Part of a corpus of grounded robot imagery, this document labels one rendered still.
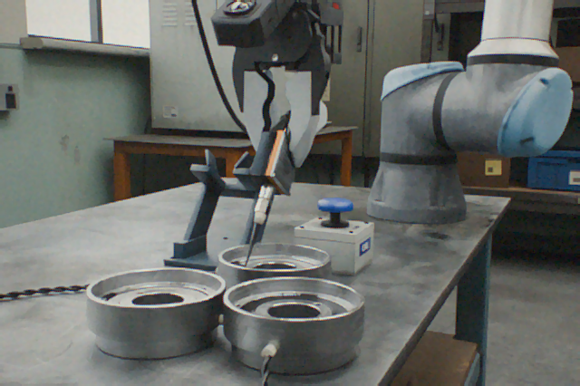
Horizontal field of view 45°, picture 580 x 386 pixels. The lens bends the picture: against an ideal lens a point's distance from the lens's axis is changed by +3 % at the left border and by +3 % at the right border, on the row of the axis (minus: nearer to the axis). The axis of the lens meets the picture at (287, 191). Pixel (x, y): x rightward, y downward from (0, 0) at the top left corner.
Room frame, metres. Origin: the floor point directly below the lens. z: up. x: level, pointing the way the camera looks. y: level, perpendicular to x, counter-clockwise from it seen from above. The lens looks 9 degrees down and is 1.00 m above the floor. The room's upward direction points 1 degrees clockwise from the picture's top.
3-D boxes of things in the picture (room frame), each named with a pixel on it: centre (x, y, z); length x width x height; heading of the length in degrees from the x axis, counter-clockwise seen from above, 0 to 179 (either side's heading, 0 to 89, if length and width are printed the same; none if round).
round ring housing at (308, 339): (0.50, -0.01, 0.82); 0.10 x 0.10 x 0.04
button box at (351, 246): (0.75, -0.06, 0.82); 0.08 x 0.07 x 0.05; 157
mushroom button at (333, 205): (0.75, -0.05, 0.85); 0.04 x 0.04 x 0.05
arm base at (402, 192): (1.07, -0.20, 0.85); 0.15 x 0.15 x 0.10
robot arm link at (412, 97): (1.06, -0.21, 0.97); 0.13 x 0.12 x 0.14; 45
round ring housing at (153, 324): (0.52, 0.10, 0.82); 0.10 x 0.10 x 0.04
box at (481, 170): (4.04, -1.11, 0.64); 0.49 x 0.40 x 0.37; 72
